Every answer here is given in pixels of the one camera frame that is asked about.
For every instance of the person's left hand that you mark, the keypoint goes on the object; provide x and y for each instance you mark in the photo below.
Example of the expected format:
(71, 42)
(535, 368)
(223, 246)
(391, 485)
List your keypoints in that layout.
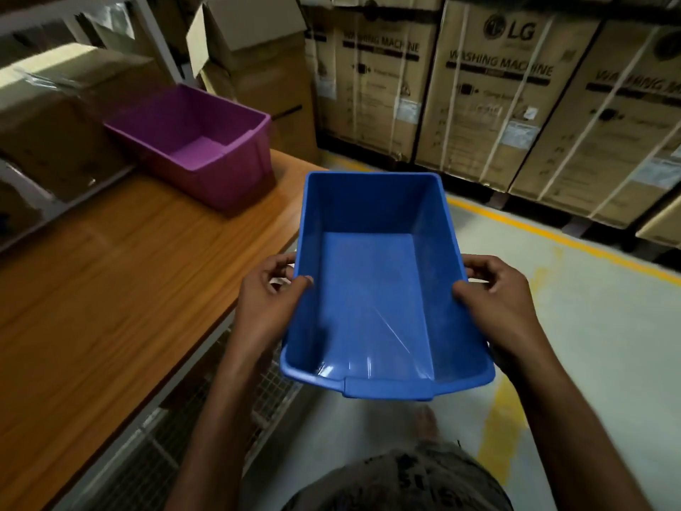
(263, 308)

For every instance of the person's left forearm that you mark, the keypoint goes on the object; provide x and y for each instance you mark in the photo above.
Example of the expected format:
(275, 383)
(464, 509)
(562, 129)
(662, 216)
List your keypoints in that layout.
(215, 420)

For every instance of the person's patterned shorts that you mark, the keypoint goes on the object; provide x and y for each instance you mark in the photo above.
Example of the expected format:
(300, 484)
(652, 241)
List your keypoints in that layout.
(409, 481)

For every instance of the white metal shelf rack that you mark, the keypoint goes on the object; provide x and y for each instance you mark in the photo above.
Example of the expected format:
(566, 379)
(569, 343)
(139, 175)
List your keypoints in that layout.
(80, 95)

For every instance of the blue plastic bin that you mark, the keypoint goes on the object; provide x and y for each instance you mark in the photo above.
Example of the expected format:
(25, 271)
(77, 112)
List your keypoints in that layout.
(372, 292)

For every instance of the open brown cardboard box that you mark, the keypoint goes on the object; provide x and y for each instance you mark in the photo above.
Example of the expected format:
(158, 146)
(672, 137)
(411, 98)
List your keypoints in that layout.
(255, 63)

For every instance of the person's left thumb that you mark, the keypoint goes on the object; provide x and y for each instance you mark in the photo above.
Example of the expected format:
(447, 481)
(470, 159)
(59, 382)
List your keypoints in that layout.
(295, 288)

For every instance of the wooden top work table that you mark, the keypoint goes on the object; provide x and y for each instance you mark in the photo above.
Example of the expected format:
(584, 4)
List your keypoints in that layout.
(111, 292)

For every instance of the person's right forearm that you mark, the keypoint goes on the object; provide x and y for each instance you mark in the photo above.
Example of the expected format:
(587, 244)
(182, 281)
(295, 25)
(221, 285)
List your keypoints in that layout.
(564, 425)

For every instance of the person's foot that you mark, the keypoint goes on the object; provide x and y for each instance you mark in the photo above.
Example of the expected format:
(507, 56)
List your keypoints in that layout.
(426, 423)

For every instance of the person's right thumb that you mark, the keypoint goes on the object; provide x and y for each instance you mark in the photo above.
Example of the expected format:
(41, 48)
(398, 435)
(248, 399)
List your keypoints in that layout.
(471, 293)

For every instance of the large appliance cardboard box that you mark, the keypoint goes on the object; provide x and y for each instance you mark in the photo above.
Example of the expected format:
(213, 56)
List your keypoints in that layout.
(601, 138)
(500, 95)
(372, 74)
(662, 223)

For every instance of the flat brown cardboard box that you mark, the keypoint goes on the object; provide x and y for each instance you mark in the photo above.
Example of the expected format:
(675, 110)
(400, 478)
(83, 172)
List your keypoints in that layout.
(69, 116)

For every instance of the person's right hand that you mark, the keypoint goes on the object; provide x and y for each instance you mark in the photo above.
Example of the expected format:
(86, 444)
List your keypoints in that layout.
(503, 308)

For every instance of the purple plastic bin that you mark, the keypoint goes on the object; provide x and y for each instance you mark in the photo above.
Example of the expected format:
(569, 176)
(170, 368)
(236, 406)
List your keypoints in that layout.
(197, 143)

